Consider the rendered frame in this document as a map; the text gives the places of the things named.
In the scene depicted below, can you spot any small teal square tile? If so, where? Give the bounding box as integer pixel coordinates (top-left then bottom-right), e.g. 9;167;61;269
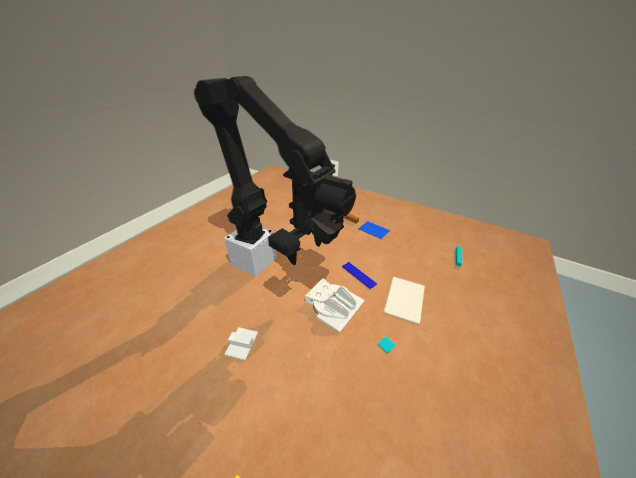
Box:
378;336;396;353

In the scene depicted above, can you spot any small brown rectangular block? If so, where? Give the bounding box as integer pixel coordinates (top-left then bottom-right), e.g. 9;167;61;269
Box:
343;213;359;223

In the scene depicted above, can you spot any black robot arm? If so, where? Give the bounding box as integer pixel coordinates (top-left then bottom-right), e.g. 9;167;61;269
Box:
194;76;356;244

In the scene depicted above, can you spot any blue flat rectangular plate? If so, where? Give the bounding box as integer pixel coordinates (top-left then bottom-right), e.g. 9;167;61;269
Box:
358;221;390;239

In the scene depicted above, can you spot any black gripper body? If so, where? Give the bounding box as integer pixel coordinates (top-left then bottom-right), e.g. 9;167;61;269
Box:
268;202;320;256

